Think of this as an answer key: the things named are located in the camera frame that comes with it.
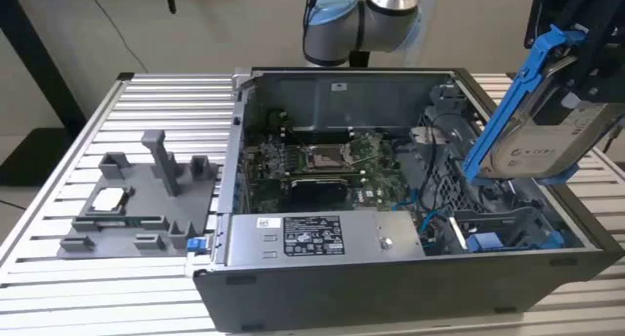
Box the grey metal disk bay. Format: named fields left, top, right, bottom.
left=407, top=83, right=562, bottom=250

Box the thin black wall cable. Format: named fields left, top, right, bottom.
left=83, top=0, right=148, bottom=74

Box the grey parts rack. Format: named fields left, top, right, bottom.
left=56, top=129, right=220, bottom=260

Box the metal socket cover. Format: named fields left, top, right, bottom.
left=344, top=136, right=384, bottom=163

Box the green motherboard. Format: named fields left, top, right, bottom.
left=243, top=130, right=417, bottom=214

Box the CPU socket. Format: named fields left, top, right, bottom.
left=303, top=143, right=348, bottom=171

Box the blue plastic disk carrier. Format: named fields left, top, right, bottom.
left=466, top=228, right=570, bottom=250

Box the hard disk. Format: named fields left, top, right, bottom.
left=461, top=23, right=625, bottom=187

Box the blue disk wire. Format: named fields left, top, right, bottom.
left=392, top=200, right=445, bottom=238

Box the silver CPU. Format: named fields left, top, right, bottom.
left=92, top=187, right=133, bottom=213

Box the green RAM stick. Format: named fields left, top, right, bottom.
left=95, top=218, right=161, bottom=228

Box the dark grey PC case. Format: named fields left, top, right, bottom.
left=192, top=65, right=625, bottom=333

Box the black stand with base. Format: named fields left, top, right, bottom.
left=0, top=0, right=88, bottom=186

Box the black graphics card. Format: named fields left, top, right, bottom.
left=290, top=178, right=351, bottom=212

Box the silver power supply unit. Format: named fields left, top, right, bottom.
left=224, top=210, right=425, bottom=267

